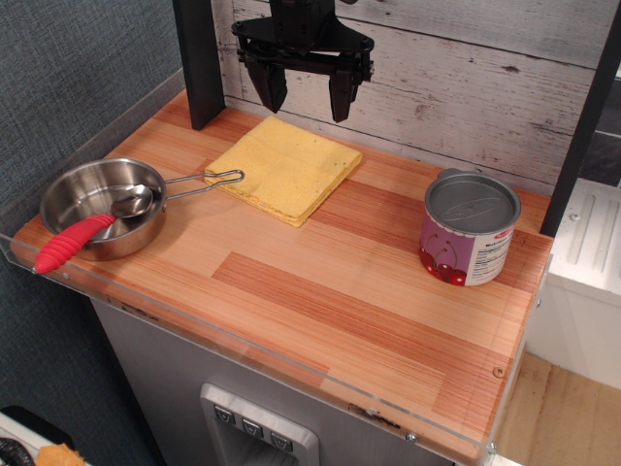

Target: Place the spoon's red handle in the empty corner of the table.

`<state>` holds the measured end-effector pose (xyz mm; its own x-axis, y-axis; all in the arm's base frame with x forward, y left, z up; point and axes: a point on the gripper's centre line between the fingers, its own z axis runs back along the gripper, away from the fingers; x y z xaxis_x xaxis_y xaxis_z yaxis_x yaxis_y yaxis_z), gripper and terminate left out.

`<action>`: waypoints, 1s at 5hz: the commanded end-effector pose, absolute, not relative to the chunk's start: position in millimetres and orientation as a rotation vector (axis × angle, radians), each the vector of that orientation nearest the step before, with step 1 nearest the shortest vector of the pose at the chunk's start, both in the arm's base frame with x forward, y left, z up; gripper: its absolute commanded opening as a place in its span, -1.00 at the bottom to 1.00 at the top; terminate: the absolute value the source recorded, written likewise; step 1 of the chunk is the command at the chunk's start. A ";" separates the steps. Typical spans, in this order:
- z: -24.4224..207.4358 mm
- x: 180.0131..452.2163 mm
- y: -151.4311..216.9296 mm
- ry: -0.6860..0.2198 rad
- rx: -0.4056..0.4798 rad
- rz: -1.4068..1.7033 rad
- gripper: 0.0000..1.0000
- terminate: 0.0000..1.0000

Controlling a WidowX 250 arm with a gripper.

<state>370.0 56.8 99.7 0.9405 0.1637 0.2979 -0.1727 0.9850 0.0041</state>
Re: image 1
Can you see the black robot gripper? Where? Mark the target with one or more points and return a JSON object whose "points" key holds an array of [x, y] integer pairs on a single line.
{"points": [[304, 36]]}

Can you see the red-handled metal spoon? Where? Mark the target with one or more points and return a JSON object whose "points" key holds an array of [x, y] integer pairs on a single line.
{"points": [[133, 201]]}

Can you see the small steel pot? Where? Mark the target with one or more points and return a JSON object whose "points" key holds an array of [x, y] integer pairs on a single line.
{"points": [[91, 188]]}

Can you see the folded yellow cloth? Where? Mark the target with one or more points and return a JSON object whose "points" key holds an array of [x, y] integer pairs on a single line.
{"points": [[289, 171]]}

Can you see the cherry-label toy can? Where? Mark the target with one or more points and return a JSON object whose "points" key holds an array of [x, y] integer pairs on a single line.
{"points": [[467, 227]]}

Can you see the grey toy fridge cabinet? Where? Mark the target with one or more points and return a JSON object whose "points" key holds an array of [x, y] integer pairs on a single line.
{"points": [[166, 372]]}

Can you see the clear acrylic edge guard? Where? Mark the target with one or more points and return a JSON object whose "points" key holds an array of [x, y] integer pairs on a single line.
{"points": [[348, 320]]}

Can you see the silver dispenser panel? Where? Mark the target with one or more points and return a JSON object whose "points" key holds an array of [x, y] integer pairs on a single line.
{"points": [[244, 433]]}

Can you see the white toy sink unit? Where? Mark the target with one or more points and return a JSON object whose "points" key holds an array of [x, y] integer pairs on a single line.
{"points": [[576, 321]]}

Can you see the orange object bottom left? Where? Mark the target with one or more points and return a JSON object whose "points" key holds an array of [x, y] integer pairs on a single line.
{"points": [[59, 455]]}

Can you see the white box bottom left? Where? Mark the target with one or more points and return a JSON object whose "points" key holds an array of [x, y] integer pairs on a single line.
{"points": [[23, 434]]}

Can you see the black vertical post left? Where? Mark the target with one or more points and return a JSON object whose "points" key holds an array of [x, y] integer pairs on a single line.
{"points": [[200, 60]]}

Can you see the black vertical post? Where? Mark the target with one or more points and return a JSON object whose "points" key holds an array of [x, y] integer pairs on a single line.
{"points": [[200, 60], [587, 123]]}

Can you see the black vertical post right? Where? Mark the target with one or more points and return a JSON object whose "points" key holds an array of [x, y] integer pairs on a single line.
{"points": [[587, 123]]}

